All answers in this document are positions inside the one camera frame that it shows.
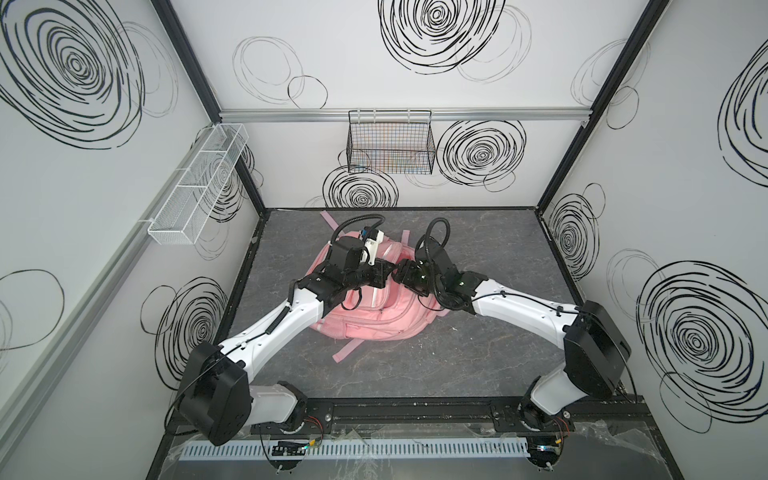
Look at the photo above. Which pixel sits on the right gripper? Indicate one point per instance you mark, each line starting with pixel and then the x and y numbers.
pixel 411 273

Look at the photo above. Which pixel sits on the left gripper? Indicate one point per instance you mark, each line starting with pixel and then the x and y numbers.
pixel 380 271

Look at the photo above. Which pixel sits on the pink student backpack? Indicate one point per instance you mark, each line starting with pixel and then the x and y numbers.
pixel 372 314

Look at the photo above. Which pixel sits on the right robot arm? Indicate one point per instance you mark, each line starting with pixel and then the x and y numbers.
pixel 595 352

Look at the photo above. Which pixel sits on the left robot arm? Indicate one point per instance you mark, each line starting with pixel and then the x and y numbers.
pixel 217 394

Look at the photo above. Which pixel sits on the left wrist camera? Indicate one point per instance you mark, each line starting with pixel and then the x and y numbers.
pixel 372 240

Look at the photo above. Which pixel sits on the black wire basket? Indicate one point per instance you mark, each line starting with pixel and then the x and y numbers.
pixel 391 147

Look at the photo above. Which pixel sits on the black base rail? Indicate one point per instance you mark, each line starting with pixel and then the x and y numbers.
pixel 408 413

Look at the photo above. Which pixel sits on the clear acrylic wall shelf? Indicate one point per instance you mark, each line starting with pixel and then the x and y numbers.
pixel 185 212

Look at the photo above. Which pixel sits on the aluminium wall rail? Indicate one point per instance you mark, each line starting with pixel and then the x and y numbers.
pixel 580 114

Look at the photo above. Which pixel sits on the white slotted cable duct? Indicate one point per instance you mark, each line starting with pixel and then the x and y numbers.
pixel 343 449

